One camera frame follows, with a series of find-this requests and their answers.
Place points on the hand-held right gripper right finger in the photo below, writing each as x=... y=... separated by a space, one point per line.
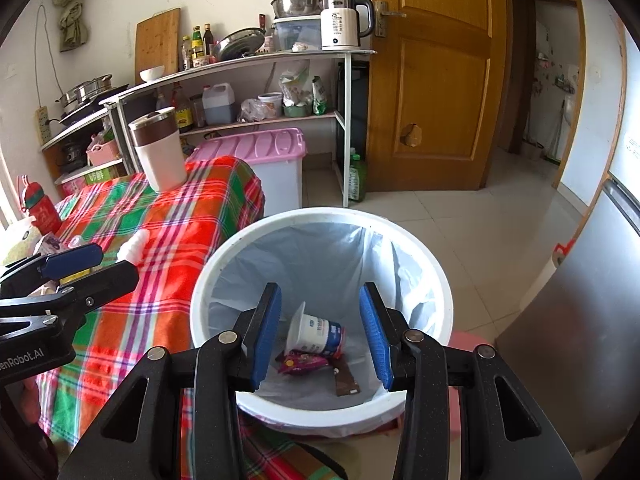
x=375 y=335

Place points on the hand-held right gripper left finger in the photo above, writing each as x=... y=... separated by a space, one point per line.
x=267 y=335

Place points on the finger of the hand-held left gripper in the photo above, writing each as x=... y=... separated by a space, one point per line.
x=75 y=257
x=110 y=280

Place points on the white round trash bin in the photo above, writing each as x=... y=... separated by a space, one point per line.
x=320 y=217

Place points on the clear plastic cup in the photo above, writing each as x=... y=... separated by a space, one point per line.
x=75 y=242

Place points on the small white plastic bottle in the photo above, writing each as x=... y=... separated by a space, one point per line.
x=131 y=250

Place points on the pink snack wrapper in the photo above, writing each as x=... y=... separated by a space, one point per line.
x=300 y=362

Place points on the white yogurt cup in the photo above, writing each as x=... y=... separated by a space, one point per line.
x=315 y=332

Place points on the brown wrapper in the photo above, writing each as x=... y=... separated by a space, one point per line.
x=345 y=382

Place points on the red reindeer bottle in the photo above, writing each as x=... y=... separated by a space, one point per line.
x=42 y=210

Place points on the yellow tissue pack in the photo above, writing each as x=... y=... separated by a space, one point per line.
x=20 y=240

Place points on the red green plaid tablecloth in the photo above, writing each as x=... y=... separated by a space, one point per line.
x=175 y=220

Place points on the pale plastic bin liner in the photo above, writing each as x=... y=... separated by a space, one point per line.
x=325 y=260

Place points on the pink plastic basket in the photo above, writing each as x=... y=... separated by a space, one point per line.
x=102 y=150

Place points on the white pitcher with brown lid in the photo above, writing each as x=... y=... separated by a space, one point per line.
x=157 y=155

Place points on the beige power strip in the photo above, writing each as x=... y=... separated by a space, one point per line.
x=43 y=125

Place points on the black induction cooker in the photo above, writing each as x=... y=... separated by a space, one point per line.
x=90 y=108

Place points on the steel steamer pot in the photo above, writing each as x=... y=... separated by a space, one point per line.
x=85 y=90

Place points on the yellow label oil bottle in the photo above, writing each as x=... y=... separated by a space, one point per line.
x=182 y=110

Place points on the dark glass jar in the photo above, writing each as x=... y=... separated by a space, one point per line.
x=198 y=111

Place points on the white ceramic bowl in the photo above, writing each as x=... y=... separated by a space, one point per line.
x=151 y=74

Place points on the clear jug with dark liquid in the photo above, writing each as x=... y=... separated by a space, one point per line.
x=218 y=105

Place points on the silver refrigerator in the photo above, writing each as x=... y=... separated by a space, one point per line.
x=590 y=285

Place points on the crumpled clear plastic bag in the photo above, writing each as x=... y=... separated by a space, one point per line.
x=252 y=108

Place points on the wooden cutting board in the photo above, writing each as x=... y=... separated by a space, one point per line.
x=157 y=45

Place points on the clear seasoning bottle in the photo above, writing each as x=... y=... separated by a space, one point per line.
x=186 y=52

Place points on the dark sauce bottle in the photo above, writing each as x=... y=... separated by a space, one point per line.
x=208 y=40

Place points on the wooden door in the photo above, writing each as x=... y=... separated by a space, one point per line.
x=430 y=85

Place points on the green hanging cloth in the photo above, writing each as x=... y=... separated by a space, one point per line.
x=70 y=0

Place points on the white shelf unit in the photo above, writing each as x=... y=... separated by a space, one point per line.
x=250 y=62

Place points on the steel frying pan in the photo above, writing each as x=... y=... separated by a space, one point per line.
x=240 y=42

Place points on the clear plastic food container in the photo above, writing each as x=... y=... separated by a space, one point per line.
x=295 y=32

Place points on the white electric kettle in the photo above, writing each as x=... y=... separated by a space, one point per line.
x=340 y=27

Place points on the steel mixing bowl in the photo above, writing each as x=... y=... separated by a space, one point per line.
x=297 y=5

